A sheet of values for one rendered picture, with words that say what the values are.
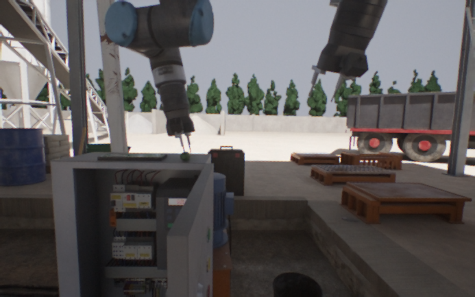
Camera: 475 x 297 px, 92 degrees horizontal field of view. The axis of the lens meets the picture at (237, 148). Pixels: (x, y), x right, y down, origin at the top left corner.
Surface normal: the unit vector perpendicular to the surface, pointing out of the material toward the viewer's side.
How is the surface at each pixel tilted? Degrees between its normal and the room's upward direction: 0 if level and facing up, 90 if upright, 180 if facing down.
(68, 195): 90
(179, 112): 94
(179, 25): 117
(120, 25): 90
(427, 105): 90
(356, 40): 122
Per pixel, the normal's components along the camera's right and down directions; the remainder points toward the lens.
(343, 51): 0.07, 0.44
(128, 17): -0.34, 0.08
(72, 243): 0.04, 0.11
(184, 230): 0.02, -0.99
